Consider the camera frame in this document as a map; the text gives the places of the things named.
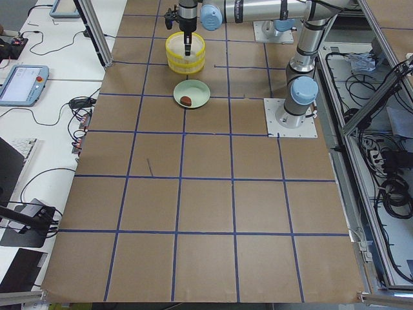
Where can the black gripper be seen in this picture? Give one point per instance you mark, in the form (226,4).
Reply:
(187,23)

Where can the yellow top steamer layer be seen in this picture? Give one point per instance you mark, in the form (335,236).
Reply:
(176,51)

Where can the yellow steamer layer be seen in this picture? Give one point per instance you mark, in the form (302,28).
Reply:
(186,68)
(176,51)

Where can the brown bun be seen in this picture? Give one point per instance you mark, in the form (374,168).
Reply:
(186,101)

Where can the yellow bottom steamer layer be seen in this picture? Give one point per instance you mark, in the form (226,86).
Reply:
(186,68)

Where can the light green plate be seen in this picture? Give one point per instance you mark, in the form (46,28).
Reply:
(197,90)

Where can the black power adapter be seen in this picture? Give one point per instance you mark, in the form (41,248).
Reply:
(81,103)

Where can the blue teach pendant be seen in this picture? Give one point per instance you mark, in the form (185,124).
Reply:
(23,85)
(64,9)

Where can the diagonal aluminium brace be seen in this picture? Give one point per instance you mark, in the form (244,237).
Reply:
(390,85)

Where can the white keyboard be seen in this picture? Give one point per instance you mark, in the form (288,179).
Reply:
(26,147)

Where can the aluminium frame post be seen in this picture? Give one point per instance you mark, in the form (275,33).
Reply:
(95,32)

